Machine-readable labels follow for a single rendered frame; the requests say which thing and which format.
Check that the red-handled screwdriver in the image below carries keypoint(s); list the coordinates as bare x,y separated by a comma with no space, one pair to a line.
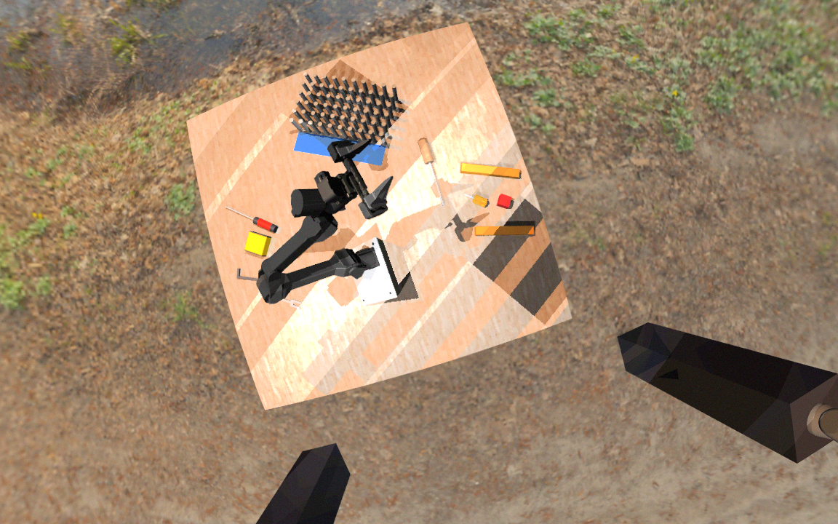
260,222

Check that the blue flat strip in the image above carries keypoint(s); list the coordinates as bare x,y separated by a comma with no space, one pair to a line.
318,144

